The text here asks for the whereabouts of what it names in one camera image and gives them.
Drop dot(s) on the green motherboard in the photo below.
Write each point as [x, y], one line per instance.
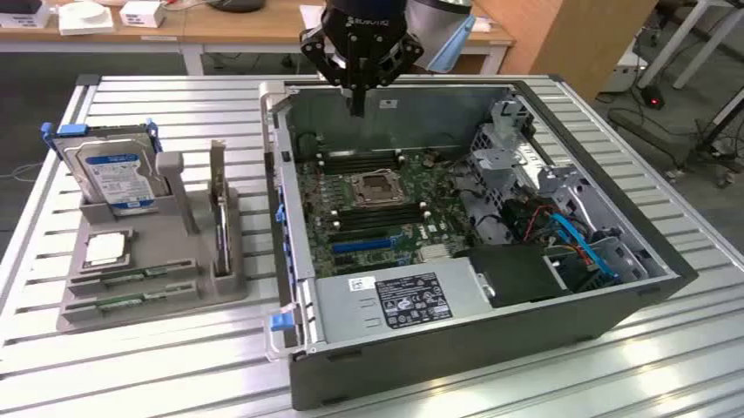
[316, 217]

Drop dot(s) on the silver CPU chip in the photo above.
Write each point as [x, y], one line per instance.
[104, 250]

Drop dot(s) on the green RAM stick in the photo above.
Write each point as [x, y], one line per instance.
[121, 301]
[127, 277]

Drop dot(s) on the blue expansion slot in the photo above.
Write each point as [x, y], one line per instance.
[360, 246]

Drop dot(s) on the silver drive cage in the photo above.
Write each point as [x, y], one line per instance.
[494, 170]

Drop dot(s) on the black expansion slot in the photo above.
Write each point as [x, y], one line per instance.
[354, 237]

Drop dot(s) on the black computer mouse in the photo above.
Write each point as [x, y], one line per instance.
[235, 5]

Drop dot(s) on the white box with round lid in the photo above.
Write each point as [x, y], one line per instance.
[86, 19]

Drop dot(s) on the small white cardboard box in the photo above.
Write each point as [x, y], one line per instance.
[141, 15]

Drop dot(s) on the silver power supply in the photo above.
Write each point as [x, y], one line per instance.
[348, 313]

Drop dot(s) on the white paper stack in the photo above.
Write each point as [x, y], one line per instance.
[310, 15]

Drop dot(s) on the silver disk bay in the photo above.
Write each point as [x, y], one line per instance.
[571, 185]

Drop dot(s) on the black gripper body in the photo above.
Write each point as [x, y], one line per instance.
[363, 26]

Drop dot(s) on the white control box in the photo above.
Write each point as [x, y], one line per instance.
[623, 80]

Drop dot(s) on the wooden desk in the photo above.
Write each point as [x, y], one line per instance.
[173, 26]

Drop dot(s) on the silver chipset heatsink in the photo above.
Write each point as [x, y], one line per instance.
[435, 253]

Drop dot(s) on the black RAM slot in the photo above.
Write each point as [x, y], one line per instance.
[360, 168]
[378, 209]
[360, 160]
[378, 213]
[360, 157]
[379, 218]
[360, 164]

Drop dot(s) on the wooden cabinet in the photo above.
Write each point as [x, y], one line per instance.
[581, 43]

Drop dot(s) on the blue case latch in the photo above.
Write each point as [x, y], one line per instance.
[279, 322]

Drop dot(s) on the black wheeled stand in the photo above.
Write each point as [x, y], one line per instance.
[704, 153]

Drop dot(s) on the hard disk in blue carrier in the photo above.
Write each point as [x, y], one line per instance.
[116, 174]

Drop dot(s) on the black adapter with red light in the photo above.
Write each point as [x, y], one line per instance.
[650, 93]

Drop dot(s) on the white table frame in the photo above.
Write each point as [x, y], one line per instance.
[677, 43]

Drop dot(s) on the graphics card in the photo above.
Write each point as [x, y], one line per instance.
[219, 226]

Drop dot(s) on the grey parts rack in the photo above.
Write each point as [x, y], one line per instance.
[168, 244]

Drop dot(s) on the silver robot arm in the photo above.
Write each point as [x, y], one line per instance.
[440, 6]

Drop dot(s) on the black PC case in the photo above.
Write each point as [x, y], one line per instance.
[464, 361]

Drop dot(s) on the white box with black top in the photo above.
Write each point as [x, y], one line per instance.
[25, 19]

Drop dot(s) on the CPU socket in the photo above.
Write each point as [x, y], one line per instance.
[374, 187]

